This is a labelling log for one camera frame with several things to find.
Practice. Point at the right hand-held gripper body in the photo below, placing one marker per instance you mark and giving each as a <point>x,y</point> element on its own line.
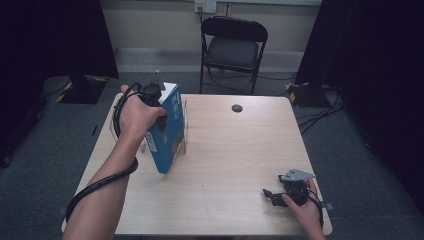
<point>295,188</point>

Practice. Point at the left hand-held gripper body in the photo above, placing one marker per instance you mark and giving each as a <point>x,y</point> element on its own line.
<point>151,90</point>

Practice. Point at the blue book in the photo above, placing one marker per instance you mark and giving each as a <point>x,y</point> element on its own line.
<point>165,146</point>

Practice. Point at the clear acrylic book stand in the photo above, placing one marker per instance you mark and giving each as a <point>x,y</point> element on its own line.
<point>185,133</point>

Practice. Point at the person's left hand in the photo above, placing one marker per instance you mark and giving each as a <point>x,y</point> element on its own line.
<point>136,116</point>

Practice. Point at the person's right hand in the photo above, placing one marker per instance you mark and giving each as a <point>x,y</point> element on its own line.
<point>308,216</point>

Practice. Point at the black stand base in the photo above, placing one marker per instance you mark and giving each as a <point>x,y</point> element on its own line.
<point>80,88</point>
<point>308,95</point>

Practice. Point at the black table grommet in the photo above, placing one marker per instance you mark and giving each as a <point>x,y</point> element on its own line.
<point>237,108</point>

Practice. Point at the black folding chair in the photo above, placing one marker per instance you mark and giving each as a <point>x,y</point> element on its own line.
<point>233,50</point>

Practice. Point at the black curtain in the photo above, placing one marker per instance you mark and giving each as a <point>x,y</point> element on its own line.
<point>50,36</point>
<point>376,66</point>

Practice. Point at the white wall outlet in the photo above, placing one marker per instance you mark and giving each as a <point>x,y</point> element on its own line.
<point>205,6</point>

